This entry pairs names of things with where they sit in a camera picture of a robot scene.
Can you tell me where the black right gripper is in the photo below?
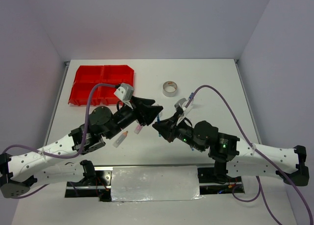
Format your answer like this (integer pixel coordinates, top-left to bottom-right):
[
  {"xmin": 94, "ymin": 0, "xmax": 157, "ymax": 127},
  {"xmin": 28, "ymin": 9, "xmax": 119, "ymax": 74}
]
[{"xmin": 152, "ymin": 111, "xmax": 205, "ymax": 151}]

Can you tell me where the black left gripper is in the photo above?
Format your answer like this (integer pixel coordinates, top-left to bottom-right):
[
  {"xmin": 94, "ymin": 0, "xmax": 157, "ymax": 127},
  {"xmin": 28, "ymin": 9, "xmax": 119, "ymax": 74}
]
[{"xmin": 105, "ymin": 95, "xmax": 163, "ymax": 140}]

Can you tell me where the teal ink pen refill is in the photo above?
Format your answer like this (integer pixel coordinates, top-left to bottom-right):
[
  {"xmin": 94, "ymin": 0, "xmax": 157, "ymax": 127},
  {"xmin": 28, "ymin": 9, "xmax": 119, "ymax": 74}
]
[{"xmin": 157, "ymin": 114, "xmax": 162, "ymax": 137}]

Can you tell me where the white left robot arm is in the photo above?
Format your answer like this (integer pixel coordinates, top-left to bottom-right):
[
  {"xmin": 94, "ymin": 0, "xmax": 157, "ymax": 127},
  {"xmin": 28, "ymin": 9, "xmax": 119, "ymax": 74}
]
[{"xmin": 0, "ymin": 97, "xmax": 163, "ymax": 198}]

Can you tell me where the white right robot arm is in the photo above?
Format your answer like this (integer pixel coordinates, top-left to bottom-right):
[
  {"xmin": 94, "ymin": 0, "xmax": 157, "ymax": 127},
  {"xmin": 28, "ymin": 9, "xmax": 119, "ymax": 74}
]
[{"xmin": 153, "ymin": 114, "xmax": 310, "ymax": 187}]

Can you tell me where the pink highlighter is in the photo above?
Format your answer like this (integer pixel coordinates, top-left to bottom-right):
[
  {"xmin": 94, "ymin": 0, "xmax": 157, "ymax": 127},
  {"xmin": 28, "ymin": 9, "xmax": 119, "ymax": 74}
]
[{"xmin": 134, "ymin": 124, "xmax": 143, "ymax": 134}]

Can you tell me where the orange-tipped clear highlighter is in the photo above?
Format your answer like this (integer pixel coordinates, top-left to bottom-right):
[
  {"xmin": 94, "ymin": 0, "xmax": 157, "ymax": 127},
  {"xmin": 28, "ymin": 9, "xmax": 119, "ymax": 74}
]
[{"xmin": 113, "ymin": 131, "xmax": 129, "ymax": 148}]

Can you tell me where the large clear tape roll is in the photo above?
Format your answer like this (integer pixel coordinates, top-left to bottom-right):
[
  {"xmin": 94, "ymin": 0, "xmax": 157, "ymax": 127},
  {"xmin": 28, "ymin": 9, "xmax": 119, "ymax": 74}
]
[{"xmin": 162, "ymin": 81, "xmax": 178, "ymax": 97}]

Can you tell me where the red four-compartment bin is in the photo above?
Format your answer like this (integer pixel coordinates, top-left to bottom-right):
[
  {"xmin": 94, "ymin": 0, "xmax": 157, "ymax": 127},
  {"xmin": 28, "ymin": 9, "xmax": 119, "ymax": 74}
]
[{"xmin": 68, "ymin": 65, "xmax": 134, "ymax": 106}]

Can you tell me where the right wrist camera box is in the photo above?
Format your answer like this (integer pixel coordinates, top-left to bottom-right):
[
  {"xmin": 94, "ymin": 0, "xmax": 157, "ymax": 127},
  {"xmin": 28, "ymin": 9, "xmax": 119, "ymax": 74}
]
[{"xmin": 174, "ymin": 98, "xmax": 194, "ymax": 125}]

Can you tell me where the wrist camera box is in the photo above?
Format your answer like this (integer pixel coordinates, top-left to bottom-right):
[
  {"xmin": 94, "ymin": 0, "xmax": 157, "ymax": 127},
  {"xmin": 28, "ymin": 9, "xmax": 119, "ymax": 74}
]
[
  {"xmin": 114, "ymin": 83, "xmax": 134, "ymax": 101},
  {"xmin": 174, "ymin": 98, "xmax": 194, "ymax": 125}
]

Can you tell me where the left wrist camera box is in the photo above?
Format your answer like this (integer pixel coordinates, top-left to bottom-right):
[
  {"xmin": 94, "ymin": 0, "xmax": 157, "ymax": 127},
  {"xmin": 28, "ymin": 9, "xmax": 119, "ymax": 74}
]
[{"xmin": 114, "ymin": 83, "xmax": 134, "ymax": 101}]

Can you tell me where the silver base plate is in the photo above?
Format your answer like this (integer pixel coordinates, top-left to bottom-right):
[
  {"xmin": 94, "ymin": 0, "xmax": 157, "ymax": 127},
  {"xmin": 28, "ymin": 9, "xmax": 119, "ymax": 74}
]
[{"xmin": 65, "ymin": 166, "xmax": 244, "ymax": 202}]

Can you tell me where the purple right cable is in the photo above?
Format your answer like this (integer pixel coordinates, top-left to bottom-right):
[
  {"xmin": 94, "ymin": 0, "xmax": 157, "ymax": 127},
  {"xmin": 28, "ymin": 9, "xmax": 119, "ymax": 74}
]
[{"xmin": 186, "ymin": 84, "xmax": 310, "ymax": 225}]

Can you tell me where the purple cable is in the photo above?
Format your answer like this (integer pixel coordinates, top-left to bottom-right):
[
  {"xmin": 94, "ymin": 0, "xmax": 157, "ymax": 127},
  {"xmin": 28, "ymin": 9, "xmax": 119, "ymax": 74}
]
[
  {"xmin": 186, "ymin": 84, "xmax": 310, "ymax": 225},
  {"xmin": 0, "ymin": 83, "xmax": 122, "ymax": 198}
]

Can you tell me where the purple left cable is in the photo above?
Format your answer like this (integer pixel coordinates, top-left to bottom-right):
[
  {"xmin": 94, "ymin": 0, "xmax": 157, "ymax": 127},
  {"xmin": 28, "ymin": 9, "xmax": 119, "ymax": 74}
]
[{"xmin": 0, "ymin": 83, "xmax": 122, "ymax": 198}]

